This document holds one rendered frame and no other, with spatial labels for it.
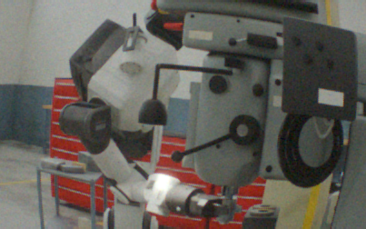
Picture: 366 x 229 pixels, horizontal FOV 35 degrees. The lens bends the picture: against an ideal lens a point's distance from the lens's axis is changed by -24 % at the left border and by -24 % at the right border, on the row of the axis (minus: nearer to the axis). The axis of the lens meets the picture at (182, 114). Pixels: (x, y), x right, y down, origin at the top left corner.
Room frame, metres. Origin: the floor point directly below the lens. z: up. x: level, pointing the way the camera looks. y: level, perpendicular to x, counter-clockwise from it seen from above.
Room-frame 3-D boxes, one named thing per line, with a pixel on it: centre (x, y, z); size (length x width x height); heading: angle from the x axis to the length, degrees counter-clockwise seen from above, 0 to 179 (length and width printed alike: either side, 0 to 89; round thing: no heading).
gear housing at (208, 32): (1.80, -0.18, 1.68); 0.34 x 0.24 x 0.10; 69
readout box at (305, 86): (1.39, -0.30, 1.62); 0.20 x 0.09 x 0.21; 69
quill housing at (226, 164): (1.81, -0.14, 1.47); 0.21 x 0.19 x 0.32; 159
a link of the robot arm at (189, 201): (1.87, -0.07, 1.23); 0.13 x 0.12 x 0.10; 137
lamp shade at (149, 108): (1.87, 0.07, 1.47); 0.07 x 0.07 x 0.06
